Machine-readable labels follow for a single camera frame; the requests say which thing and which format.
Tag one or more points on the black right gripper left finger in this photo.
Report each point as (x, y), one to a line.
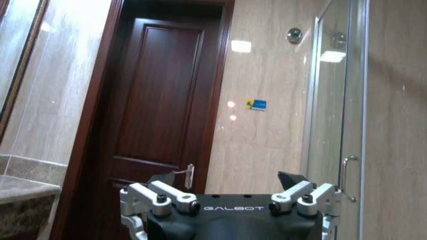
(156, 193)

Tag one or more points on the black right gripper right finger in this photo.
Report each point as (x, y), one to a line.
(304, 193)

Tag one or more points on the glass shower door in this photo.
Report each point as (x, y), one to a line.
(336, 105)

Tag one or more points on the dark brown wooden door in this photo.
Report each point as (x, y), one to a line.
(156, 100)

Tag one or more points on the marble vanity counter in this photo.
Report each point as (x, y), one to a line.
(27, 192)

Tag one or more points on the gold framed mirror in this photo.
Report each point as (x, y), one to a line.
(16, 57)

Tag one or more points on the yellow and blue wall sticker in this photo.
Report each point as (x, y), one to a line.
(256, 104)

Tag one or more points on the round chrome wall fitting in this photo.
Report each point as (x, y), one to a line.
(294, 34)

